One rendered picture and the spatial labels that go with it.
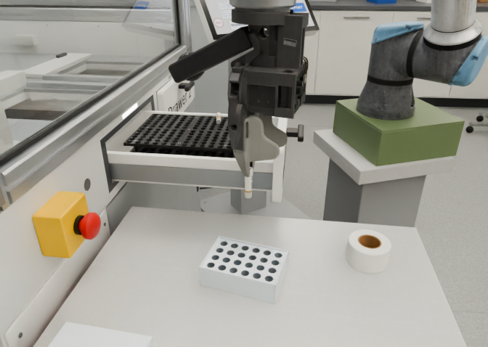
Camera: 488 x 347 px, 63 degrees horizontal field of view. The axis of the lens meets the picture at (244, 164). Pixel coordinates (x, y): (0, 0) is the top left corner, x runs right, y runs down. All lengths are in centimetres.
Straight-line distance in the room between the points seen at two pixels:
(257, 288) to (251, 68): 33
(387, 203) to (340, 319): 61
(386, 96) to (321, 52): 274
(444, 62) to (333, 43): 283
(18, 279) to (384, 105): 88
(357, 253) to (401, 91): 53
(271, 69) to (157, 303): 39
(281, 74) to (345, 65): 341
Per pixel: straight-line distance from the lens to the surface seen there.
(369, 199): 115
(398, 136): 106
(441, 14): 98
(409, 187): 120
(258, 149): 51
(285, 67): 47
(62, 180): 68
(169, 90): 110
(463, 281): 202
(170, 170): 77
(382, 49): 108
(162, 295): 66
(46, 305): 70
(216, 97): 258
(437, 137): 114
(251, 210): 213
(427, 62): 104
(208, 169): 75
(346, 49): 383
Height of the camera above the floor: 122
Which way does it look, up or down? 27 degrees down
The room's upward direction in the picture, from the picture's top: straight up
